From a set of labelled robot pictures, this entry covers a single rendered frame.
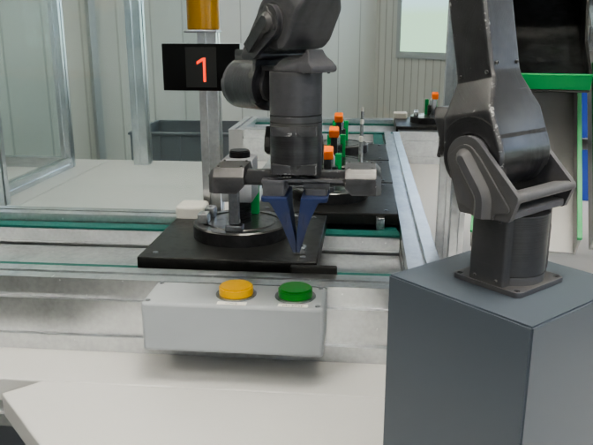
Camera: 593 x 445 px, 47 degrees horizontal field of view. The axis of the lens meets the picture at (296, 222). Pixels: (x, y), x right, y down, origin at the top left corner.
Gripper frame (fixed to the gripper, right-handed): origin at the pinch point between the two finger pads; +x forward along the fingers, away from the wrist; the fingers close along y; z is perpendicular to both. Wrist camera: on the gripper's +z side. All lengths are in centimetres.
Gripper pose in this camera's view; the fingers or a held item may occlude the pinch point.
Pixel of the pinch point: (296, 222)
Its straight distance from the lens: 77.7
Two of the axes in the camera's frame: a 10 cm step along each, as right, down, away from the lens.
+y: -10.0, -0.2, 0.9
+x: 0.0, 9.7, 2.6
